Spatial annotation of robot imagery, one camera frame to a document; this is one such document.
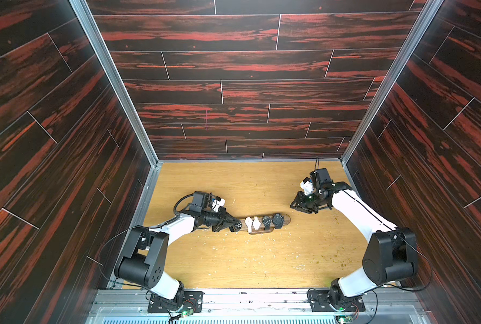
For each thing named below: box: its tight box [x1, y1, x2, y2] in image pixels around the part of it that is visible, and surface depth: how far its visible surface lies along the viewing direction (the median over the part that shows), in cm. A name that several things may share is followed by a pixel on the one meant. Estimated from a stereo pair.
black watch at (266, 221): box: [262, 215, 271, 231], surface depth 88 cm
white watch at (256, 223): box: [252, 216, 261, 231], surface depth 87 cm
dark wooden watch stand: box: [240, 213, 292, 235], surface depth 88 cm
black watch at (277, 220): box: [271, 212, 285, 229], surface depth 88 cm
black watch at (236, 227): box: [229, 220, 243, 233], surface depth 86 cm
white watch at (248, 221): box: [244, 216, 254, 235], surface depth 87 cm
